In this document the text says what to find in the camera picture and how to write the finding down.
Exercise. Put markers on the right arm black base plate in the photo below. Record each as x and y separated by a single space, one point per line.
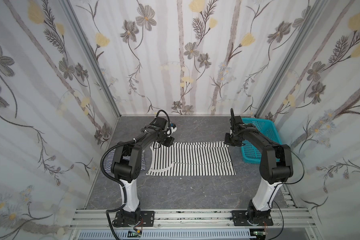
255 219

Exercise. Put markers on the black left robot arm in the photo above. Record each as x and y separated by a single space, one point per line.
122 164

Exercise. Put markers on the aluminium mounting rail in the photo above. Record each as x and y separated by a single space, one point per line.
195 219

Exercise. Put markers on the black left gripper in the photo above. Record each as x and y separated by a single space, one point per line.
167 141

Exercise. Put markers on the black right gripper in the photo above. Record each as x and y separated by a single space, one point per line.
231 139

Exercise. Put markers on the black white striped tank top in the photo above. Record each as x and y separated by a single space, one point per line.
191 159

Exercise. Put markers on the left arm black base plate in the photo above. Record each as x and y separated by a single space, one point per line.
144 218

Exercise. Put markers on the teal plastic basket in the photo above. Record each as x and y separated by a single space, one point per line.
250 153

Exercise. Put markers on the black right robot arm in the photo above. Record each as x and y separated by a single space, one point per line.
276 167

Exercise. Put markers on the blue white striped tank top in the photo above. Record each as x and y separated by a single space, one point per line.
142 160

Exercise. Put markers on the white slotted cable duct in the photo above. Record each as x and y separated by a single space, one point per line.
184 234

